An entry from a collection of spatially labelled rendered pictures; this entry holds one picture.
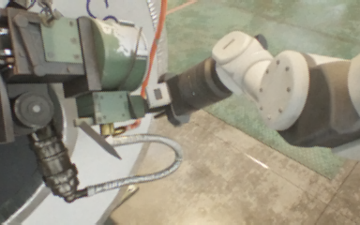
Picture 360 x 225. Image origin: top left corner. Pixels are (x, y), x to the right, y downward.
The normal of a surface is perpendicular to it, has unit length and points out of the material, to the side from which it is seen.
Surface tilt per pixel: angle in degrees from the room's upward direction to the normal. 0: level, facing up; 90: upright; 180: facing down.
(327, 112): 76
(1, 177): 20
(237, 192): 0
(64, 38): 58
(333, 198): 0
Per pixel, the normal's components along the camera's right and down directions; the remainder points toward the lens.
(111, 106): 0.72, -0.12
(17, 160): -0.39, -0.37
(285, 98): -0.97, -0.13
